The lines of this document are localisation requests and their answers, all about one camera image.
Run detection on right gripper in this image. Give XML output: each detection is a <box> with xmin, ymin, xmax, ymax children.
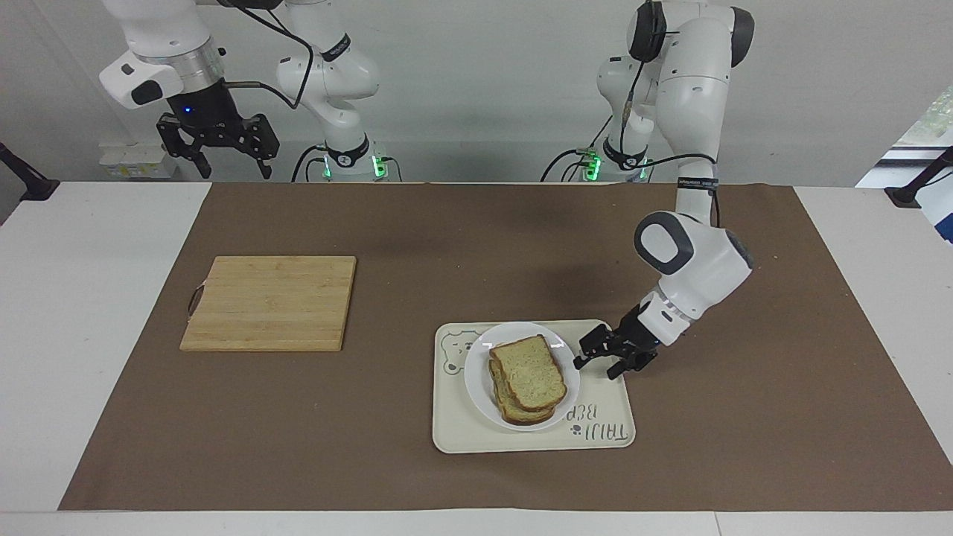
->
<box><xmin>156</xmin><ymin>77</ymin><xmax>281</xmax><ymax>180</ymax></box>

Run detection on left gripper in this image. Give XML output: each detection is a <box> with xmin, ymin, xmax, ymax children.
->
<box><xmin>573</xmin><ymin>301</ymin><xmax>663</xmax><ymax>381</ymax></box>

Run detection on white round plate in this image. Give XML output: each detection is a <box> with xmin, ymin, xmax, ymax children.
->
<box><xmin>463</xmin><ymin>321</ymin><xmax>581</xmax><ymax>433</ymax></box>

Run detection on cream plastic tray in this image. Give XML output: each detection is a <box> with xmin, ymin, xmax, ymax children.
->
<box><xmin>432</xmin><ymin>319</ymin><xmax>637</xmax><ymax>455</ymax></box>

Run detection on toasted bread slice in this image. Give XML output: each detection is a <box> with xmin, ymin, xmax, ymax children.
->
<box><xmin>488</xmin><ymin>334</ymin><xmax>569</xmax><ymax>413</ymax></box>
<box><xmin>488</xmin><ymin>360</ymin><xmax>557</xmax><ymax>427</ymax></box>

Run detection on white box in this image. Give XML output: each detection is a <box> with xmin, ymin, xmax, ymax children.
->
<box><xmin>98</xmin><ymin>141</ymin><xmax>180</xmax><ymax>180</ymax></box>

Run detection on wooden cutting board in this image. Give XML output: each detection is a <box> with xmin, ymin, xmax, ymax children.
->
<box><xmin>179</xmin><ymin>255</ymin><xmax>358</xmax><ymax>353</ymax></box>

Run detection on black stand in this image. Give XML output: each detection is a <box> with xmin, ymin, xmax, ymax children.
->
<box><xmin>0</xmin><ymin>141</ymin><xmax>61</xmax><ymax>202</ymax></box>
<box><xmin>884</xmin><ymin>146</ymin><xmax>953</xmax><ymax>209</ymax></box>

